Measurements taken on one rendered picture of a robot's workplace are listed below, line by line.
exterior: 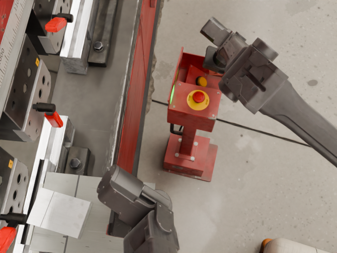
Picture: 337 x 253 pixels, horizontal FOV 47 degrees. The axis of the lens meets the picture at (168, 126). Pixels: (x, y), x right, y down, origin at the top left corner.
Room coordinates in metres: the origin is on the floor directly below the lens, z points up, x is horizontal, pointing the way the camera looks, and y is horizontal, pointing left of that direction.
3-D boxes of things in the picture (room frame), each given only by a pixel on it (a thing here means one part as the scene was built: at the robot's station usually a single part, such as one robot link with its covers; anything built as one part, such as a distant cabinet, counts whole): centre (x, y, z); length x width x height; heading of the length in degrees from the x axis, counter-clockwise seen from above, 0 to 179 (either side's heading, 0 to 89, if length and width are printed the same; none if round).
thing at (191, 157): (0.59, -0.09, 0.13); 0.10 x 0.10 x 0.01; 79
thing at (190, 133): (0.59, -0.09, 0.39); 0.05 x 0.05 x 0.54; 79
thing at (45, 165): (0.16, 0.31, 0.99); 0.20 x 0.03 x 0.03; 176
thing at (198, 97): (0.54, -0.09, 0.79); 0.04 x 0.04 x 0.04
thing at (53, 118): (0.29, 0.24, 1.20); 0.04 x 0.02 x 0.10; 86
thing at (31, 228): (0.13, 0.30, 0.99); 0.14 x 0.01 x 0.03; 176
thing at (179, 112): (0.59, -0.09, 0.75); 0.20 x 0.16 x 0.18; 169
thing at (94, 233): (0.13, 0.16, 1.00); 0.26 x 0.18 x 0.01; 86
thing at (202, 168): (0.58, -0.12, 0.06); 0.25 x 0.20 x 0.12; 79
